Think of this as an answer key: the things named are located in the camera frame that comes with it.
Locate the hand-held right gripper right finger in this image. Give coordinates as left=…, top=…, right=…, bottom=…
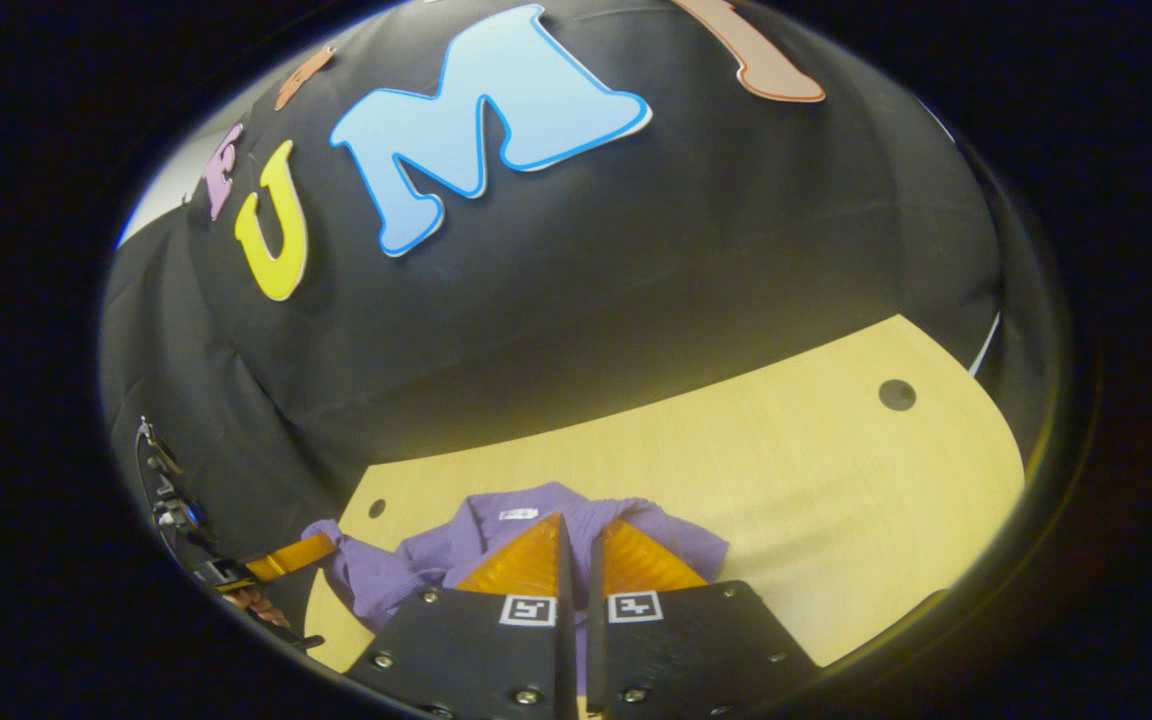
left=586, top=518, right=822, bottom=720

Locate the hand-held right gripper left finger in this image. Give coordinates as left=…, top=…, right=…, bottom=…
left=346, top=513, right=577, bottom=720

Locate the purple knit shirt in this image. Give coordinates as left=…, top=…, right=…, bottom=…
left=301, top=482, right=730, bottom=701

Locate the black backdrop cloth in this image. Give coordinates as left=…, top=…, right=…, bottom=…
left=99, top=0, right=1052, bottom=621

